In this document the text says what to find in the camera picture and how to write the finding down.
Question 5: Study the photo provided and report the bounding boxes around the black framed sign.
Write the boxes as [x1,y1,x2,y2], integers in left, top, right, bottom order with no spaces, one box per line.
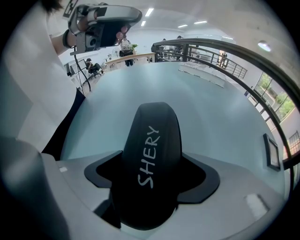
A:
[262,133,282,172]

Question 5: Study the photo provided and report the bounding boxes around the black glasses case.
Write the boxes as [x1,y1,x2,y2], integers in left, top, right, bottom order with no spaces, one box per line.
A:
[110,101,183,232]

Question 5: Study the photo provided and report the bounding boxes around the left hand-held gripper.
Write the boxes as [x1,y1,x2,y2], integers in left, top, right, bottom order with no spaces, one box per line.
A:
[62,0,143,54]

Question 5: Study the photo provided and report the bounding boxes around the black wristband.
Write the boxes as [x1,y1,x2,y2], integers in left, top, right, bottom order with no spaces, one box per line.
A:
[62,29,72,48]

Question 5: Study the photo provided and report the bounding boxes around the person's left hand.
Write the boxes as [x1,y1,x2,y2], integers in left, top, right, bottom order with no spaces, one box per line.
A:
[76,16,129,40]

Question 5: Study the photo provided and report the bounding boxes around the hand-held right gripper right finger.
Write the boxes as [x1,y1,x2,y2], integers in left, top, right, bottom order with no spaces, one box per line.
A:
[164,152,286,240]

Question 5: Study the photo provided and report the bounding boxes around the black cable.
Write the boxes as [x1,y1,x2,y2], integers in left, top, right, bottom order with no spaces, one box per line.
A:
[69,45,92,96]

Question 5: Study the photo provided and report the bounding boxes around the person's black trousers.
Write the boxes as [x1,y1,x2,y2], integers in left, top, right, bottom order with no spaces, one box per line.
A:
[41,87,86,161]

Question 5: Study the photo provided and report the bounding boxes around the large glass window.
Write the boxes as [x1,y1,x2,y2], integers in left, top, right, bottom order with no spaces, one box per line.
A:
[254,72,296,121]

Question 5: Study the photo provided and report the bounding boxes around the round ceiling lamp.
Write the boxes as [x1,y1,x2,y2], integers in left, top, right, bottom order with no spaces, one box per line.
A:
[257,40,272,52]

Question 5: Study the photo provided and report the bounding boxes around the person's white shirt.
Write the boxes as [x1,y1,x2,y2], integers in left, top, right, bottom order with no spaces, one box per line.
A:
[0,0,80,148]

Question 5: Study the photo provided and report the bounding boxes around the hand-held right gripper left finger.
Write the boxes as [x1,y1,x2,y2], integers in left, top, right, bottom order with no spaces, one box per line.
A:
[42,149,124,240]

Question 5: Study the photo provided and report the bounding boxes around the person's left forearm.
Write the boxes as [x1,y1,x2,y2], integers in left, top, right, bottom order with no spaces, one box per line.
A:
[49,29,77,54]

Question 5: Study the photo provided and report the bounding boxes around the black metal railing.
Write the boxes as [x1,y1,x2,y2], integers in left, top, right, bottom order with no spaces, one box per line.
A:
[151,38,300,169]

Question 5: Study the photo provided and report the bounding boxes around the wooden desk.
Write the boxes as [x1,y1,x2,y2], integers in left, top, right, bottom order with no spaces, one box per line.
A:
[105,52,157,70]

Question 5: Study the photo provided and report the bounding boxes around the pale blue table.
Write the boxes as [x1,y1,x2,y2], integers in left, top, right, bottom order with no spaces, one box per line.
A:
[60,61,293,213]

